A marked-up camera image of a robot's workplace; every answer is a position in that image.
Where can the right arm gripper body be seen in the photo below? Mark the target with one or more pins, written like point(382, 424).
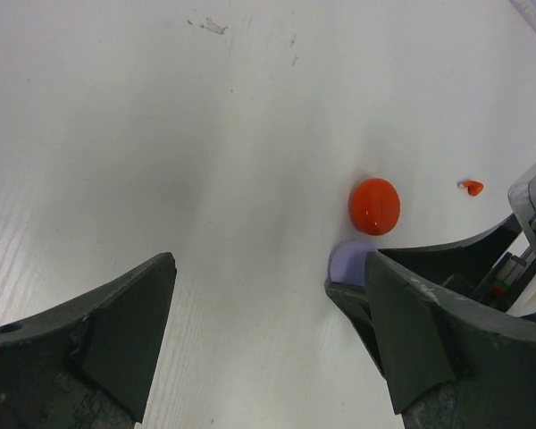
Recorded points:
point(513, 287)

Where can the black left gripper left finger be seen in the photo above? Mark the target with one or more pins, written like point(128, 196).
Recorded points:
point(90, 361)

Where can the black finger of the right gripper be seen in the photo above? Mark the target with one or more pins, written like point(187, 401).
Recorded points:
point(352, 301)
point(468, 260)

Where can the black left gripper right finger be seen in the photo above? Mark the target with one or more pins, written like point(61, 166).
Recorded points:
point(449, 361)

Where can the lavender round charging case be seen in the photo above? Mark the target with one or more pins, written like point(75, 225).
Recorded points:
point(347, 262)

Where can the orange round charging case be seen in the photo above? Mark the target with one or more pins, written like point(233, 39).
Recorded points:
point(374, 207)

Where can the orange earbud far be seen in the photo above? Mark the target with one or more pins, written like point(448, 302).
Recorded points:
point(472, 188)

